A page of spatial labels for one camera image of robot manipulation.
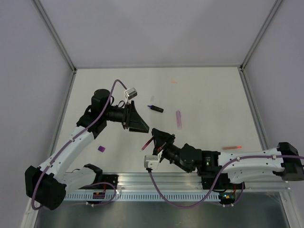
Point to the orange transparent pen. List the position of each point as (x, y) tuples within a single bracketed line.
[(232, 147)]

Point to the white slotted cable duct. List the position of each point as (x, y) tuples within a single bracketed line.
[(134, 196)]

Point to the aluminium frame post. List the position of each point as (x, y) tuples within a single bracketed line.
[(55, 36), (272, 13)]

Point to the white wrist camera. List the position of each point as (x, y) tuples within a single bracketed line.
[(129, 94), (152, 161)]

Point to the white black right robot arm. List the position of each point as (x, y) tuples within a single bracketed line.
[(282, 161)]

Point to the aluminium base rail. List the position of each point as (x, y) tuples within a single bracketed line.
[(182, 182)]

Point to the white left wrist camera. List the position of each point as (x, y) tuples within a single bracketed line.
[(129, 94)]

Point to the aluminium frame post left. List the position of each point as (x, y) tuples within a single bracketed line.
[(55, 36)]

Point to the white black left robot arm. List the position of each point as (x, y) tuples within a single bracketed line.
[(49, 183)]

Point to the small purple block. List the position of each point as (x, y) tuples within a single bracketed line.
[(101, 148)]

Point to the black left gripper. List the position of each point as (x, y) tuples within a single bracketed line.
[(132, 120)]

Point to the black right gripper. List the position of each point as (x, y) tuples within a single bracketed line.
[(163, 140)]

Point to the red transparent pen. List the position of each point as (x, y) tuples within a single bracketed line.
[(147, 144)]

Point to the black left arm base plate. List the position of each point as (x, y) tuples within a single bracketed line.
[(109, 178)]

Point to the aluminium frame post right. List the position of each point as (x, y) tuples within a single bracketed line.
[(272, 13)]

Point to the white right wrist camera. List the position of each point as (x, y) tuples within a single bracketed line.
[(152, 161)]

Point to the black purple highlighter pen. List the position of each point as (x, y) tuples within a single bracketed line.
[(155, 108)]

